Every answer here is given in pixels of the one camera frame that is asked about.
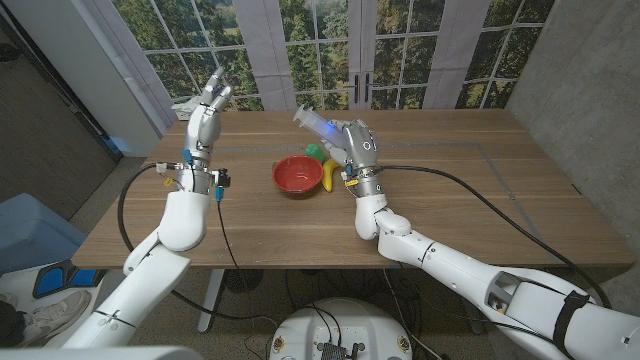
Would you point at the black and blue foot pedal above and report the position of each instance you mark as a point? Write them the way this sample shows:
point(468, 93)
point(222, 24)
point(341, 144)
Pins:
point(50, 282)

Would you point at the large clear plastic syringe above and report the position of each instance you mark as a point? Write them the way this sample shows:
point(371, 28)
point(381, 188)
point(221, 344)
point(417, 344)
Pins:
point(312, 121)

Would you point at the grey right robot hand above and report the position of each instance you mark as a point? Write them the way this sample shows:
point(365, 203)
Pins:
point(362, 147)

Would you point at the red bowl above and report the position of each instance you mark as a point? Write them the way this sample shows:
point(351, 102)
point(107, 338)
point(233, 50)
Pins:
point(297, 175)

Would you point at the blue-grey storage bin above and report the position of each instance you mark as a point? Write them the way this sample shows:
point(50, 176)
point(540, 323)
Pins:
point(30, 235)

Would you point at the white tissue box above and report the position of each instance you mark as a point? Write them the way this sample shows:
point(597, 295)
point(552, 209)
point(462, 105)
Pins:
point(181, 112)

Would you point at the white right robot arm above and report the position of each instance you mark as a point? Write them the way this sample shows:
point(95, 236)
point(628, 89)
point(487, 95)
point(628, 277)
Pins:
point(450, 270)

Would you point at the green toy apple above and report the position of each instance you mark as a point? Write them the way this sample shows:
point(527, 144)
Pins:
point(314, 151)

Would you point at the white sneaker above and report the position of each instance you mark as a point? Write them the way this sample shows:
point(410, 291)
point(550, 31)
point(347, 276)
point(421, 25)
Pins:
point(55, 315)
point(7, 301)

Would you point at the black round fan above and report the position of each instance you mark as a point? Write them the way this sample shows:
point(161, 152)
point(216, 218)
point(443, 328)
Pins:
point(243, 281)

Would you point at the white robot torso base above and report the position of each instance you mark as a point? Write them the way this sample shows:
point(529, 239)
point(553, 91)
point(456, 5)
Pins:
point(345, 325)

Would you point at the printed window backdrop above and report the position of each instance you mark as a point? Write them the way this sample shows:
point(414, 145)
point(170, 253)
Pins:
point(310, 50)

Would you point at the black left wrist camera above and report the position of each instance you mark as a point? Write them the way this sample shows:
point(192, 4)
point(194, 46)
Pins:
point(222, 178)

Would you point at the yellow toy banana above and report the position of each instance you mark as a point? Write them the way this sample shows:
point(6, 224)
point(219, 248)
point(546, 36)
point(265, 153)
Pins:
point(328, 175)

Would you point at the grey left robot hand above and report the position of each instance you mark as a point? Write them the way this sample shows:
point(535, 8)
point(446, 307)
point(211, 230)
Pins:
point(202, 130)

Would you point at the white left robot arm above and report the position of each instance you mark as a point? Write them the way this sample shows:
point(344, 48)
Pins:
point(150, 275)

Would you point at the white table leg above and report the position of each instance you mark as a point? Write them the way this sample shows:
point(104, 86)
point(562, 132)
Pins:
point(210, 305)

